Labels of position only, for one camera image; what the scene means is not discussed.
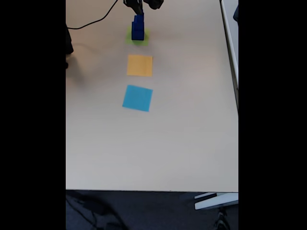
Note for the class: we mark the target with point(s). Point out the small blue cube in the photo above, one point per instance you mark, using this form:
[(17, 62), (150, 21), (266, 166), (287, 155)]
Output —
[(140, 17)]

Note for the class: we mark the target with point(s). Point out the medium blue cube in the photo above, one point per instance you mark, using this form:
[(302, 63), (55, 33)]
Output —
[(136, 22)]

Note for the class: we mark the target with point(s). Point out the large blue cube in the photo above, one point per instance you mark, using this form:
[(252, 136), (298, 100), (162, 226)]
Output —
[(137, 33)]

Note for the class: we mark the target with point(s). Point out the green paper square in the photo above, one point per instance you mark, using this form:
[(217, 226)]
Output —
[(138, 42)]

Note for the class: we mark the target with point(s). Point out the orange paper square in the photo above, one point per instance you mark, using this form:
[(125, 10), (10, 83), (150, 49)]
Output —
[(139, 65)]

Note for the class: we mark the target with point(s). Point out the light blue paper square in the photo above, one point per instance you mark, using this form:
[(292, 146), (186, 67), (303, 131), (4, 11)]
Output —
[(138, 98)]

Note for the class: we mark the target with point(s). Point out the white neighbouring table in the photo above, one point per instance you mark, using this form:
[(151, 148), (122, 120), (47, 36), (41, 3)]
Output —
[(231, 36)]

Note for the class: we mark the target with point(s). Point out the dark blue chair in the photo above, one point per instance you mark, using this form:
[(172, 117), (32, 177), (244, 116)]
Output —
[(236, 13)]

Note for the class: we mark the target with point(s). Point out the white table leg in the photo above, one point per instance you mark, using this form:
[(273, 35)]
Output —
[(216, 202)]

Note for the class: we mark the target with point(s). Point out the black camera box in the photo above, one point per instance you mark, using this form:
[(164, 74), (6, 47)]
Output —
[(156, 3)]

